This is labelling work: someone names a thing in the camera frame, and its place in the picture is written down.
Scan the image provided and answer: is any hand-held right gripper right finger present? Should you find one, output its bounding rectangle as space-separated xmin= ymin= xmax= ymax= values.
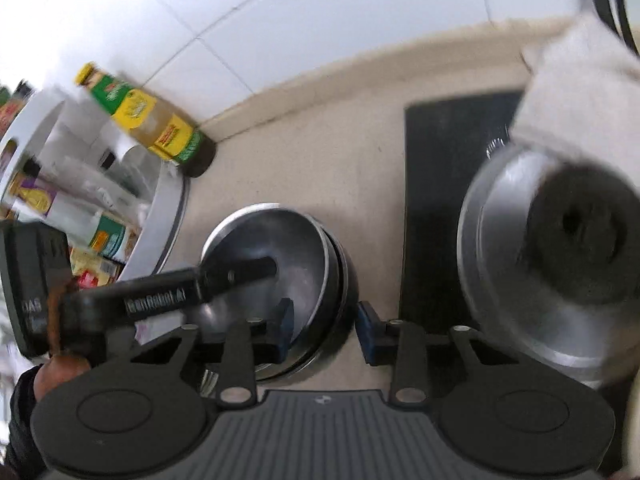
xmin=357 ymin=301 xmax=523 ymax=406

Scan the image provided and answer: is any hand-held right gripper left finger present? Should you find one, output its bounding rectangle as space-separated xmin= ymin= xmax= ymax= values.
xmin=130 ymin=297 xmax=297 ymax=409

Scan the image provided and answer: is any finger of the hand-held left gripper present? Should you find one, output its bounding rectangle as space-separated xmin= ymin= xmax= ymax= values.
xmin=198 ymin=256 xmax=280 ymax=304

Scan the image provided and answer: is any stainless steel bowl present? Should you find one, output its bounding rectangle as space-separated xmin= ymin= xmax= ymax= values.
xmin=255 ymin=220 xmax=348 ymax=373
xmin=265 ymin=240 xmax=360 ymax=382
xmin=200 ymin=202 xmax=335 ymax=358

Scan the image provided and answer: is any person's left hand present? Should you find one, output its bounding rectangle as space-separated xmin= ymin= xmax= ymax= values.
xmin=33 ymin=281 xmax=92 ymax=402

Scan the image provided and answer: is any red-yellow label vinegar bottle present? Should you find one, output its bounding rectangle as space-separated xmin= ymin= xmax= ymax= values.
xmin=69 ymin=246 xmax=123 ymax=290

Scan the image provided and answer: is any green-white label sauce bottle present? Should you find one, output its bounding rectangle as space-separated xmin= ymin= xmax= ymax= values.
xmin=9 ymin=174 xmax=130 ymax=265

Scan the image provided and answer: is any white oval condiment tray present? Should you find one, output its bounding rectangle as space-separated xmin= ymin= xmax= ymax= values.
xmin=0 ymin=84 xmax=190 ymax=288

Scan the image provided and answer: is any clear plastic bag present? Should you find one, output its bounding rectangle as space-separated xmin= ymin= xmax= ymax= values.
xmin=39 ymin=104 xmax=158 ymax=223

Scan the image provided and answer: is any steel pot lid black knob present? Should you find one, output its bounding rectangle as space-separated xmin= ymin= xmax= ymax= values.
xmin=455 ymin=144 xmax=640 ymax=387

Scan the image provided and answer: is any black glass cooktop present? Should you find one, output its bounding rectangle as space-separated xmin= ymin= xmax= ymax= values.
xmin=398 ymin=89 xmax=640 ymax=397

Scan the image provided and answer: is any green-yellow label oil bottle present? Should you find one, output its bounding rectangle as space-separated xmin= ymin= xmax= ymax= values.
xmin=74 ymin=62 xmax=217 ymax=179

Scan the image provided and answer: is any white dish cloth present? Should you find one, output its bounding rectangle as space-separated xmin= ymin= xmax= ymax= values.
xmin=509 ymin=12 xmax=640 ymax=173

